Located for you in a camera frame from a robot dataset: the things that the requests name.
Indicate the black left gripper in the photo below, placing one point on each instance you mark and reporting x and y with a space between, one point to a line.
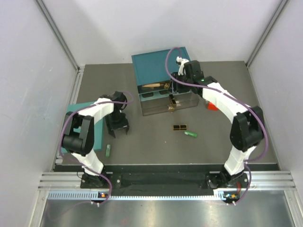
123 124

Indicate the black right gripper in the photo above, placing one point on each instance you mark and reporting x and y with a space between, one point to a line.
176 88

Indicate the dark green mascara tube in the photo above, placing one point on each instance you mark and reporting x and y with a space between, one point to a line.
108 149

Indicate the clear acrylic drawer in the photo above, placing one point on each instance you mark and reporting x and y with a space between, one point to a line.
153 95
157 106

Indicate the black gold lipstick horizontal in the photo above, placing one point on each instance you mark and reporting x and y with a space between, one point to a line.
180 127

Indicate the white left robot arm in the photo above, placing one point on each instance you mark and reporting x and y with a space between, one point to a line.
78 132

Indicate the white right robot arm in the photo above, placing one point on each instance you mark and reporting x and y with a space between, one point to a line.
246 132

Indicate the teal flat lid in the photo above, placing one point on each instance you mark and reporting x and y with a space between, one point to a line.
98 127

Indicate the orange red cube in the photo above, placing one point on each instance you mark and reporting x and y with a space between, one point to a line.
211 106

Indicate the teal drawer organizer box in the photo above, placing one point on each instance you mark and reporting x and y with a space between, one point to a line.
149 68

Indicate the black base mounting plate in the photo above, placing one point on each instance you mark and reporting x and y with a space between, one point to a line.
160 179

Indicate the bright green mascara tube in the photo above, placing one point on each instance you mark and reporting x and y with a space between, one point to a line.
191 134

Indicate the aluminium frame rail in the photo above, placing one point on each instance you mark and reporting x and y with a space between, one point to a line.
67 186

